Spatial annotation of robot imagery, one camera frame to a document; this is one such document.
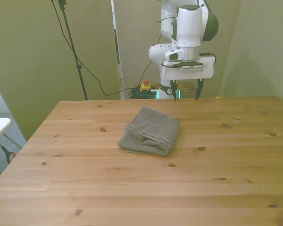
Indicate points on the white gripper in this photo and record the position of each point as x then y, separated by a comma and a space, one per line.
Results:
208, 68

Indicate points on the grey terry towel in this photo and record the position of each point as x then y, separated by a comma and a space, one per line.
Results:
153, 128

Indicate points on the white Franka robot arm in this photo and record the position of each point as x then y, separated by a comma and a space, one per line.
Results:
188, 26

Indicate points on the yellow emergency stop button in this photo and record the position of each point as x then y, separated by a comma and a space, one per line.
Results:
145, 86

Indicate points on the black clamp with orange tip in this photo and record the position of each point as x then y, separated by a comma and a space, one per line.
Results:
7, 154

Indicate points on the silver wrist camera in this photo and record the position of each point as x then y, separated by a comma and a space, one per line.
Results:
191, 69

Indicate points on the black camera stand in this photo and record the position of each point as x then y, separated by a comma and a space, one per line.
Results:
72, 44

